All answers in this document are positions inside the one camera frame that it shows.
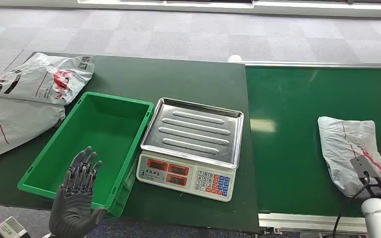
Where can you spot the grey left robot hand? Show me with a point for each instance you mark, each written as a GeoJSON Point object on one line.
{"type": "Point", "coordinates": [73, 210]}

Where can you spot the grey red-print package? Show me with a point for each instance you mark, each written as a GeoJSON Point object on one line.
{"type": "Point", "coordinates": [341, 144]}

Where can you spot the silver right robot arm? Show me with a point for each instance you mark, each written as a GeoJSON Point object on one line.
{"type": "Point", "coordinates": [376, 218]}

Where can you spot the green plastic basket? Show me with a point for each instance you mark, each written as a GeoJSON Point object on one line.
{"type": "Point", "coordinates": [88, 148]}

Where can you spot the large grey red-line package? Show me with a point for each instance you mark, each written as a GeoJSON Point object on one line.
{"type": "Point", "coordinates": [9, 121]}

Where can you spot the grey package with black letters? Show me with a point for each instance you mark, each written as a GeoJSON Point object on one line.
{"type": "Point", "coordinates": [42, 78]}

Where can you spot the white electronic scale body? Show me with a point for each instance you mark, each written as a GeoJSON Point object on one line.
{"type": "Point", "coordinates": [177, 177]}

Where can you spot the steel scale pan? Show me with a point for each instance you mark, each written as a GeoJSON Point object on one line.
{"type": "Point", "coordinates": [193, 131]}

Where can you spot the dark green table board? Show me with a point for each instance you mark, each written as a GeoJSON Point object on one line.
{"type": "Point", "coordinates": [177, 78]}

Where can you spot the white conveyor roller end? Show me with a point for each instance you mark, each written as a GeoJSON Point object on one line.
{"type": "Point", "coordinates": [235, 58]}

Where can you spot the green conveyor belt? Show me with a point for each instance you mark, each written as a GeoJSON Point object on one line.
{"type": "Point", "coordinates": [292, 148]}

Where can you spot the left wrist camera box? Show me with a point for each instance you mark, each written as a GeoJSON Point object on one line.
{"type": "Point", "coordinates": [9, 228]}

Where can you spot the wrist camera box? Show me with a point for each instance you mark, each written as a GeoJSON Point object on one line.
{"type": "Point", "coordinates": [9, 228]}
{"type": "Point", "coordinates": [363, 166]}

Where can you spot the aluminium conveyor frame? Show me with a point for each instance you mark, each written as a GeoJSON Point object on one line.
{"type": "Point", "coordinates": [308, 221]}

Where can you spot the white wall skirting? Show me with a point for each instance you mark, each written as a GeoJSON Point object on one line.
{"type": "Point", "coordinates": [276, 7]}

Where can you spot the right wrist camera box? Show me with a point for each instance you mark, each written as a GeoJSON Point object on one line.
{"type": "Point", "coordinates": [363, 166]}

